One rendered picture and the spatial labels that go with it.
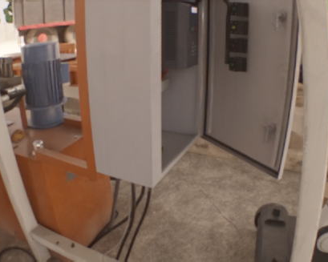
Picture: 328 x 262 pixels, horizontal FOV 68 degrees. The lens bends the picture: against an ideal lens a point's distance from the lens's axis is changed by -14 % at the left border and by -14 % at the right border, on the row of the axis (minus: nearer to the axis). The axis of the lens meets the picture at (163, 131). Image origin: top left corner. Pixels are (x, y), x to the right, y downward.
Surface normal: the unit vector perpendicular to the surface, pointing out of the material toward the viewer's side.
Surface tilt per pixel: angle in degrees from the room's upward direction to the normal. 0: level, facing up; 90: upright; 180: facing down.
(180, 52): 90
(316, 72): 93
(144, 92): 90
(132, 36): 90
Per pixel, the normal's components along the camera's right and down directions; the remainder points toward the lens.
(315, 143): -0.42, 0.39
